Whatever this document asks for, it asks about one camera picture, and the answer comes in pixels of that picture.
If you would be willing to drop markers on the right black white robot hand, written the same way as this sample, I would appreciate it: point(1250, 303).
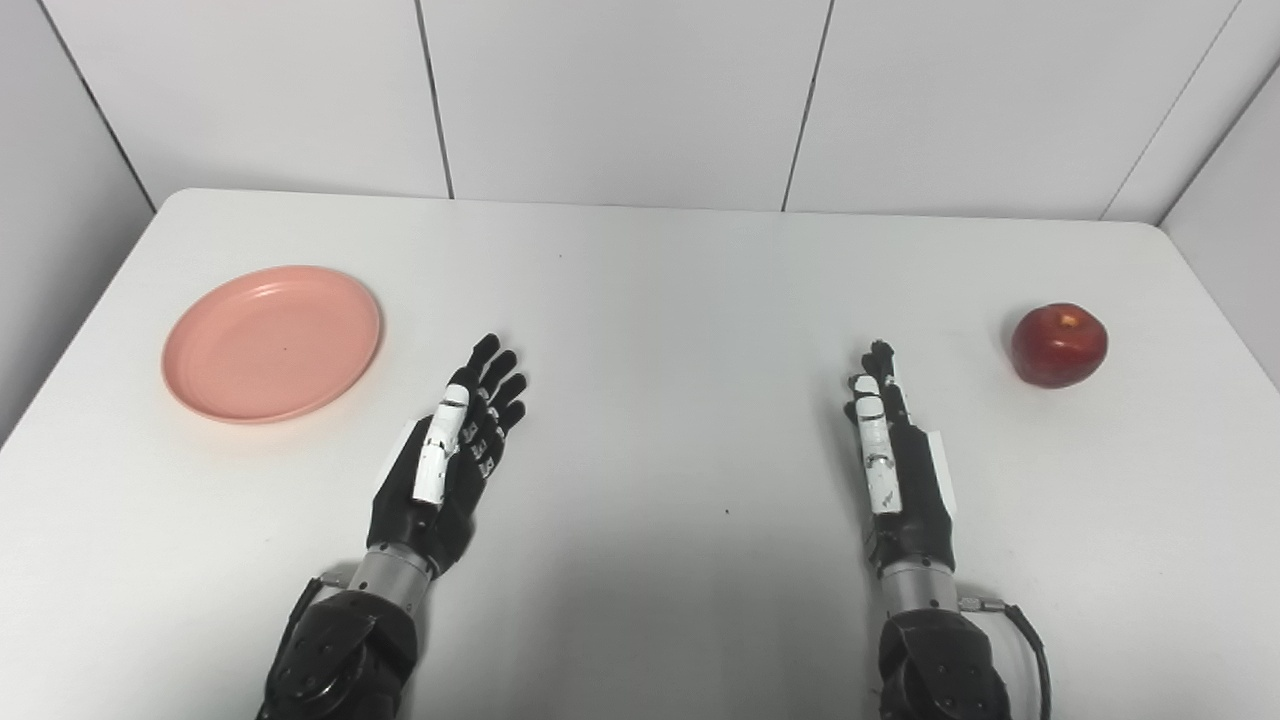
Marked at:
point(920, 500)

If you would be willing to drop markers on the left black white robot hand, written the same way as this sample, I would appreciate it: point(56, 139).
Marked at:
point(440, 510)

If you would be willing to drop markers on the red apple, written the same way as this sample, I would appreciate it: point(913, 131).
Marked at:
point(1058, 348)

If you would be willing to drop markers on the pink plate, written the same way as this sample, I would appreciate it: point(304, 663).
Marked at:
point(270, 345)

